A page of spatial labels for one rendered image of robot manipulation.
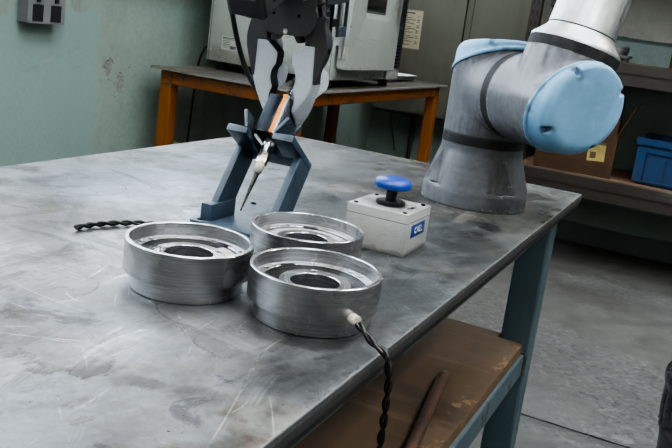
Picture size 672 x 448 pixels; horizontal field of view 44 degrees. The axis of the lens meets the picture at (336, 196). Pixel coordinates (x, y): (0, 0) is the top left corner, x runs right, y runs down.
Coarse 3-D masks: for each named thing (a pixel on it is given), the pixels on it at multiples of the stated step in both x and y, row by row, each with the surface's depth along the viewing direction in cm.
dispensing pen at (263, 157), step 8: (288, 88) 93; (272, 96) 90; (280, 96) 90; (272, 104) 89; (264, 112) 89; (272, 112) 89; (264, 120) 89; (272, 120) 88; (256, 128) 88; (264, 128) 88; (264, 136) 89; (264, 144) 89; (272, 144) 89; (264, 152) 89; (256, 160) 89; (264, 160) 88; (256, 168) 88; (256, 176) 88; (248, 192) 87
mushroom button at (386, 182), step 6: (378, 180) 88; (384, 180) 87; (390, 180) 87; (396, 180) 87; (402, 180) 88; (408, 180) 89; (378, 186) 88; (384, 186) 87; (390, 186) 87; (396, 186) 87; (402, 186) 87; (408, 186) 88; (390, 192) 88; (396, 192) 89; (390, 198) 89; (396, 198) 89
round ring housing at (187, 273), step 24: (144, 240) 70; (216, 240) 73; (240, 240) 71; (144, 264) 64; (168, 264) 63; (192, 264) 63; (216, 264) 64; (240, 264) 66; (144, 288) 65; (168, 288) 64; (192, 288) 63; (216, 288) 64; (240, 288) 68
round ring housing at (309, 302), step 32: (256, 256) 66; (288, 256) 69; (320, 256) 70; (352, 256) 69; (256, 288) 62; (288, 288) 60; (320, 288) 60; (352, 288) 61; (288, 320) 61; (320, 320) 60
